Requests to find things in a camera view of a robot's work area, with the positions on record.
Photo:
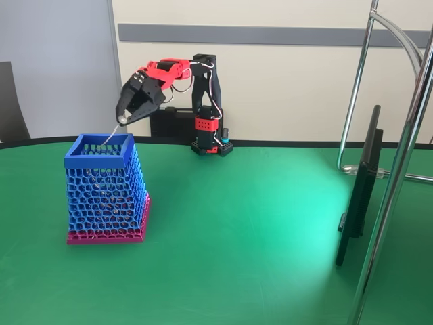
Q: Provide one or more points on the green table cloth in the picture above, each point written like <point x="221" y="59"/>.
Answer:
<point x="220" y="237"/>

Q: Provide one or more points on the gripper camera board on bracket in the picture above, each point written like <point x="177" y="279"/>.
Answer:
<point x="139" y="78"/>

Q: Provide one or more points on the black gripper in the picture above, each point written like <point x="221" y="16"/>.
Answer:
<point x="146" y="92"/>

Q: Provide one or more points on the thin white stick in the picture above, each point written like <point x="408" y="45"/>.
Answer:
<point x="122" y="119"/>

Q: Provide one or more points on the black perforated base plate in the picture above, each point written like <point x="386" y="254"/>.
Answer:
<point x="226" y="148"/>

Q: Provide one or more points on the clear plastic clip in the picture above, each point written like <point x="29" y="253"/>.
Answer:
<point x="380" y="173"/>
<point x="352" y="169"/>

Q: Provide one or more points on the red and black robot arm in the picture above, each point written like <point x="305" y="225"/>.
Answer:
<point x="204" y="84"/>

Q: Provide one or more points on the grey wall rail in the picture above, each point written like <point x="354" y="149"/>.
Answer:
<point x="270" y="35"/>

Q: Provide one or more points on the black LED light panel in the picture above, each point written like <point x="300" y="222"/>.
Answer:
<point x="360" y="189"/>

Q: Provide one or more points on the blue and magenta mesh basket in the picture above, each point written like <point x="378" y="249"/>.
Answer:
<point x="94" y="162"/>

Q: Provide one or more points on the dark chair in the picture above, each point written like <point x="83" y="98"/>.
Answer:
<point x="10" y="108"/>

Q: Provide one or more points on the chrome tube stand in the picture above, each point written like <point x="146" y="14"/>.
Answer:
<point x="390" y="203"/>

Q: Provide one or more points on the black plastic case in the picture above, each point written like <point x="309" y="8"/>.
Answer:
<point x="172" y="122"/>

